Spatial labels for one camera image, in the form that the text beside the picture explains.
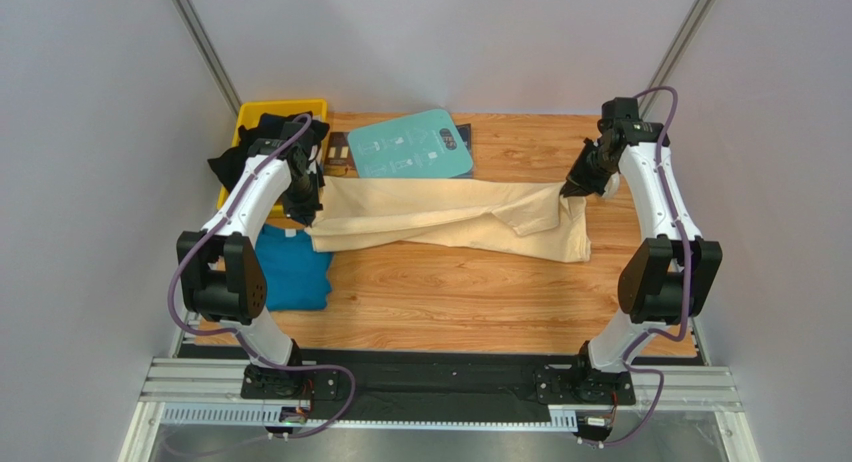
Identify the white patterned mug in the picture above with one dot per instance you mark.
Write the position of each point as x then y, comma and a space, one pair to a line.
611, 187

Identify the dark blue book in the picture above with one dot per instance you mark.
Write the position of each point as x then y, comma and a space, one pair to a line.
465, 131

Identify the right aluminium frame post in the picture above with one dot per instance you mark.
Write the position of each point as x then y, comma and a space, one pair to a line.
681, 41

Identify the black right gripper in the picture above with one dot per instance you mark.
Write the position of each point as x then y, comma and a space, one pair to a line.
582, 178

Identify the black t-shirt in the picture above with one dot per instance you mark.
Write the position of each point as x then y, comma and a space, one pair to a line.
230, 162

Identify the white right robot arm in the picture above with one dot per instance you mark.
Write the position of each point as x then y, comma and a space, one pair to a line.
667, 280

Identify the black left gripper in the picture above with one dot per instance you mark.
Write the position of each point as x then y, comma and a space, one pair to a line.
305, 212

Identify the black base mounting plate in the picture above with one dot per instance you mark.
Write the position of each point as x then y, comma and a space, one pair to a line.
438, 387

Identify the dark Edward Tulane book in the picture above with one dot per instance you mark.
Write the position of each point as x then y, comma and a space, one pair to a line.
338, 160

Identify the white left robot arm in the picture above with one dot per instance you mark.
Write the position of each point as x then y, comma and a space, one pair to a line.
219, 275

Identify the aluminium front frame rail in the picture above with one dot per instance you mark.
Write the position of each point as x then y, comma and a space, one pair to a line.
195, 391

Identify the blue t-shirt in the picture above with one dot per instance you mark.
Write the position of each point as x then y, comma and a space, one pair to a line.
295, 273

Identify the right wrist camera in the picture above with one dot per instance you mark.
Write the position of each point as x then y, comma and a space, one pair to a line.
621, 125

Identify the yellow plastic bin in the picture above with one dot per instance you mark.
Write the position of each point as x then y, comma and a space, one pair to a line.
250, 115

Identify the cream t-shirt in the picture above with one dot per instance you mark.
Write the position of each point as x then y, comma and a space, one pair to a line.
525, 219

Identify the aluminium frame post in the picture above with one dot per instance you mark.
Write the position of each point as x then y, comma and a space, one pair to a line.
681, 41
203, 42

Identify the teal folding board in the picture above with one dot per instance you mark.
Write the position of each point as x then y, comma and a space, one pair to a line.
423, 145

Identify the left aluminium frame post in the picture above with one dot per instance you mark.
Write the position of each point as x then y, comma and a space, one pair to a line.
203, 42

